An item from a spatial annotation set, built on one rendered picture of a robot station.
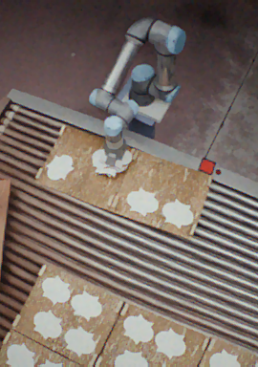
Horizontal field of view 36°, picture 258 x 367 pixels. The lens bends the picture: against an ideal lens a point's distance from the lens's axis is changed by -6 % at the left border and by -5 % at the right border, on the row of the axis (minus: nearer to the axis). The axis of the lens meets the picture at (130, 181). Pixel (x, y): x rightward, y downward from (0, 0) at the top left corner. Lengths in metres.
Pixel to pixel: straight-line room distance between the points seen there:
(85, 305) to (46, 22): 2.99
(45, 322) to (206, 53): 2.80
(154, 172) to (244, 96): 1.72
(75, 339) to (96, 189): 0.73
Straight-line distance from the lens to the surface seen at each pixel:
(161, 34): 1.76
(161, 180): 2.02
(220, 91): 3.54
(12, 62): 3.87
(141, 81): 2.13
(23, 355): 1.90
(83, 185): 2.02
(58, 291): 1.88
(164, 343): 1.83
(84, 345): 1.85
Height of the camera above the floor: 2.78
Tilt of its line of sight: 66 degrees down
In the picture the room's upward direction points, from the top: 2 degrees counter-clockwise
